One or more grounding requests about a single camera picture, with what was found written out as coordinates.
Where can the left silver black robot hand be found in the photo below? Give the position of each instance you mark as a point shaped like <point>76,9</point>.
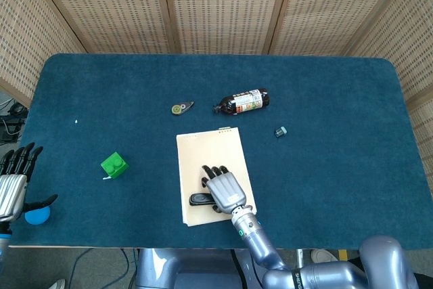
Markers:
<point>11,191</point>

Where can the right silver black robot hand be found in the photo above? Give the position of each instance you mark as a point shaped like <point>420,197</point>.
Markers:
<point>226,191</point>

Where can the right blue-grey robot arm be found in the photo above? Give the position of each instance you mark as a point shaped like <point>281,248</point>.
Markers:
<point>270,255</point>

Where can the beige notepad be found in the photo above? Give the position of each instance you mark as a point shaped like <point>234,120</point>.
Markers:
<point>209,153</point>

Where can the blue ball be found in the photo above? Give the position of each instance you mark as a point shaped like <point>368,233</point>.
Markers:
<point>38,216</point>

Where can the blue-grey robot torso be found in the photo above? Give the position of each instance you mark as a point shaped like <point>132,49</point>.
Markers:
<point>189,268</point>

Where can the brown plastic drink bottle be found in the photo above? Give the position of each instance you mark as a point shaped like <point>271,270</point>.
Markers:
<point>245,101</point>

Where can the green black correction tape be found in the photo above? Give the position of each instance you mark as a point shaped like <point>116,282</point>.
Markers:
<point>181,108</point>

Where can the blue table cloth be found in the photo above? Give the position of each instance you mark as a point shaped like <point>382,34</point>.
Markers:
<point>321,174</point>

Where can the white shoe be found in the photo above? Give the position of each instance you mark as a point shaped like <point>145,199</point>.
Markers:
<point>324,256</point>
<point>59,284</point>

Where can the green toy building block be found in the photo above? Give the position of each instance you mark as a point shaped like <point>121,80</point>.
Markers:
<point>114,164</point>

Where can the woven folding screen panel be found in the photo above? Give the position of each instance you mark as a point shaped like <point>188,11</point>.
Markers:
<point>331,8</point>
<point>108,4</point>
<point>223,4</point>
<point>30,38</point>
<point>406,42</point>

